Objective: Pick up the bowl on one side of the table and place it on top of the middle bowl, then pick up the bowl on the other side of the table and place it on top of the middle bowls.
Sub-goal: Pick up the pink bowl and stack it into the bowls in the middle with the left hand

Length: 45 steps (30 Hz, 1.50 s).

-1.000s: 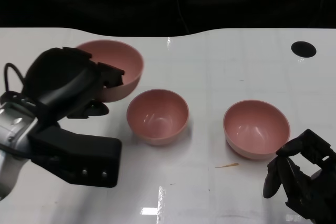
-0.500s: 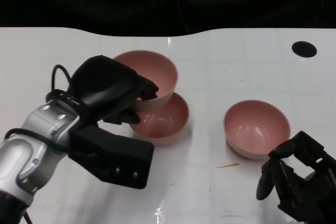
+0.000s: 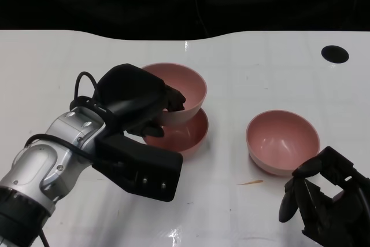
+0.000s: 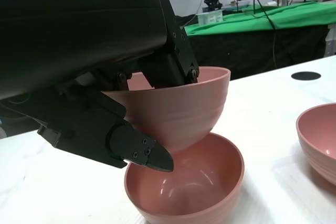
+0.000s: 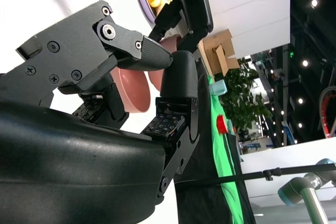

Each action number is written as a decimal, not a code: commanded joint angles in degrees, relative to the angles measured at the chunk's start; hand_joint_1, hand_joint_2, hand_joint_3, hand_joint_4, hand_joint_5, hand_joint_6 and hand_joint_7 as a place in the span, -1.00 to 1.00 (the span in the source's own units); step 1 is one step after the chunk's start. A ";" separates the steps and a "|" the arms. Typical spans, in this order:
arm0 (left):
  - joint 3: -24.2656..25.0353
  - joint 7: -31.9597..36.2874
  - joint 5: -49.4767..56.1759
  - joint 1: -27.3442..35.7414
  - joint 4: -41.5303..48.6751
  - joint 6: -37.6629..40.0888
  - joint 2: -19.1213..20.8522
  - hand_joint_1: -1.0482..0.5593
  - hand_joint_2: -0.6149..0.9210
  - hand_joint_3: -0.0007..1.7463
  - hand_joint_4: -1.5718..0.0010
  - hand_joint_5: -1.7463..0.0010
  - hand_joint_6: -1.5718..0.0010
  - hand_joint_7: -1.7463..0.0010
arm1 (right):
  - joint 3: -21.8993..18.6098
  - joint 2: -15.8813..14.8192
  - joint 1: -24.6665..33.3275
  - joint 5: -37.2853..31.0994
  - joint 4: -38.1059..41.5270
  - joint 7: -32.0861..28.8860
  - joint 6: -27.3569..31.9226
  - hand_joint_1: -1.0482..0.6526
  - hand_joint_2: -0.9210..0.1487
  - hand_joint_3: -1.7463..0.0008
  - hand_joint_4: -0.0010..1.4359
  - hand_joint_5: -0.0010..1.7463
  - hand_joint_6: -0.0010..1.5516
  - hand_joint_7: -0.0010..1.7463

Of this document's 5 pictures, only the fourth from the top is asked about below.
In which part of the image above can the thin black hanging cable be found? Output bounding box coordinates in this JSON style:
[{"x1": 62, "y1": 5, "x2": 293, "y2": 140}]
[{"x1": 240, "y1": 0, "x2": 279, "y2": 70}]

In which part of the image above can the black round table grommet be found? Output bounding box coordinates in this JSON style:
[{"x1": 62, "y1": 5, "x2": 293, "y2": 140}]
[{"x1": 290, "y1": 71, "x2": 321, "y2": 81}]

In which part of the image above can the clear plastic container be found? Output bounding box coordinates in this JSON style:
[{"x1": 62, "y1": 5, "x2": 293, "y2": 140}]
[{"x1": 196, "y1": 9, "x2": 224, "y2": 25}]

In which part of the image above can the green table cloth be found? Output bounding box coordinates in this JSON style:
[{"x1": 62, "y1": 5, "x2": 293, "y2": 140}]
[{"x1": 183, "y1": 1, "x2": 336, "y2": 36}]

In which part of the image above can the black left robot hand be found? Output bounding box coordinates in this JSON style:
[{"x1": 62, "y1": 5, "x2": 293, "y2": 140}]
[{"x1": 0, "y1": 0, "x2": 201, "y2": 173}]

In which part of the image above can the pink plastic bowl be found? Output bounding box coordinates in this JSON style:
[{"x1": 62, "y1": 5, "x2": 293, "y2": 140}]
[
  {"x1": 296, "y1": 102, "x2": 336, "y2": 185},
  {"x1": 101, "y1": 67, "x2": 231, "y2": 154},
  {"x1": 123, "y1": 132, "x2": 245, "y2": 224}
]

